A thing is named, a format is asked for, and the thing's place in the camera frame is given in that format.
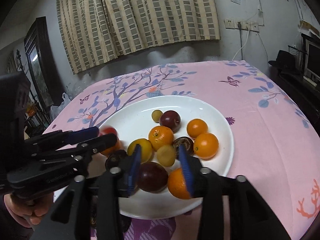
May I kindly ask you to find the white cable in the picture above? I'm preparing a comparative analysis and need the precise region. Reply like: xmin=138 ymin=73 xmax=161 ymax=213
xmin=232 ymin=29 xmax=250 ymax=61

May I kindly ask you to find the yellow-green plum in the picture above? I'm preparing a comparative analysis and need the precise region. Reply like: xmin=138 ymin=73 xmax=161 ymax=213
xmin=127 ymin=138 xmax=153 ymax=163

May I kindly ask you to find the person's left hand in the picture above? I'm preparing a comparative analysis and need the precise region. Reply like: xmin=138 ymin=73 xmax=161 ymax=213
xmin=4 ymin=192 xmax=54 ymax=228

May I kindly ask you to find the red cherry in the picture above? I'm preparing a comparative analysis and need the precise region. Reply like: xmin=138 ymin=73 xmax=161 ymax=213
xmin=99 ymin=126 xmax=118 ymax=138

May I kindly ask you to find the beige checked curtain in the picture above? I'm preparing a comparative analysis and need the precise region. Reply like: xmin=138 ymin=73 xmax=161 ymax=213
xmin=55 ymin=0 xmax=221 ymax=75

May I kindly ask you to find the black hat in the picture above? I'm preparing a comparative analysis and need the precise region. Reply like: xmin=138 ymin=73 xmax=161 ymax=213
xmin=268 ymin=50 xmax=300 ymax=74

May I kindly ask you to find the orange mandarin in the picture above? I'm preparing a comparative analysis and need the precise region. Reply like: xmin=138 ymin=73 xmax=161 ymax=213
xmin=194 ymin=133 xmax=219 ymax=159
xmin=167 ymin=167 xmax=192 ymax=200
xmin=187 ymin=118 xmax=208 ymax=139
xmin=148 ymin=126 xmax=174 ymax=151

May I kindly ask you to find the purple plum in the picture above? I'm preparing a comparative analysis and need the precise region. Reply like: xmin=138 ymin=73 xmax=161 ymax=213
xmin=136 ymin=162 xmax=169 ymax=193
xmin=159 ymin=110 xmax=181 ymax=133

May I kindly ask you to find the pink printed tablecloth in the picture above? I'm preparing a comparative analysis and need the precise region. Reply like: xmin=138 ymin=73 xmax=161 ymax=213
xmin=42 ymin=60 xmax=320 ymax=240

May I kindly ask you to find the dark wooden framed cabinet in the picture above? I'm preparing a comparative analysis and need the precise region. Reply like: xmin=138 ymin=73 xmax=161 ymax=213
xmin=24 ymin=17 xmax=54 ymax=108

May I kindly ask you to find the white plate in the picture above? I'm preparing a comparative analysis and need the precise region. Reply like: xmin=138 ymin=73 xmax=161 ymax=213
xmin=91 ymin=95 xmax=235 ymax=219

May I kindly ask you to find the small orange kumquat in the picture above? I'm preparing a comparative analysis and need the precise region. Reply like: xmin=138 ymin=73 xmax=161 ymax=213
xmin=100 ymin=140 xmax=122 ymax=156

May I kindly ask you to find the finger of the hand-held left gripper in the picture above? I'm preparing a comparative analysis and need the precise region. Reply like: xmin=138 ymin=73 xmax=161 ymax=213
xmin=24 ymin=126 xmax=100 ymax=153
xmin=30 ymin=133 xmax=118 ymax=165

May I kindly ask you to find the clear plastic bag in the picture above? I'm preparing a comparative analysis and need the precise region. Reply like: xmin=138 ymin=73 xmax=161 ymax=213
xmin=50 ymin=92 xmax=72 ymax=123

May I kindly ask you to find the dark desk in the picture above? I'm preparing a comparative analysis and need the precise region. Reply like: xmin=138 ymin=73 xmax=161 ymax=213
xmin=269 ymin=67 xmax=320 ymax=130

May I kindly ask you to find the computer monitor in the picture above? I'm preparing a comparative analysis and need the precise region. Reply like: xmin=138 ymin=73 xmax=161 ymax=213
xmin=304 ymin=41 xmax=320 ymax=82

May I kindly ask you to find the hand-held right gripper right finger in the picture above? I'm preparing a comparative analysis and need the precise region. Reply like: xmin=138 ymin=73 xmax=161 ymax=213
xmin=178 ymin=145 xmax=292 ymax=240

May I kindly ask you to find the white wall socket strip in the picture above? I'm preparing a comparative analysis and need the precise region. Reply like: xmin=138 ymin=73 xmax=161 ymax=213
xmin=237 ymin=21 xmax=260 ymax=32

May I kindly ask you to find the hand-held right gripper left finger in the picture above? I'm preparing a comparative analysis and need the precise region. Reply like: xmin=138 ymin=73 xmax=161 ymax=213
xmin=30 ymin=145 xmax=143 ymax=240

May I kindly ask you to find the small yellow fruit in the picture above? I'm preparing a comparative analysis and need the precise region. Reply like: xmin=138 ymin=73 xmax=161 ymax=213
xmin=151 ymin=110 xmax=163 ymax=124
xmin=157 ymin=144 xmax=177 ymax=167

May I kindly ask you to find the wrinkled dark brown fruit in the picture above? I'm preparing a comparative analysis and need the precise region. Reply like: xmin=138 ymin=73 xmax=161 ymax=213
xmin=173 ymin=136 xmax=194 ymax=157

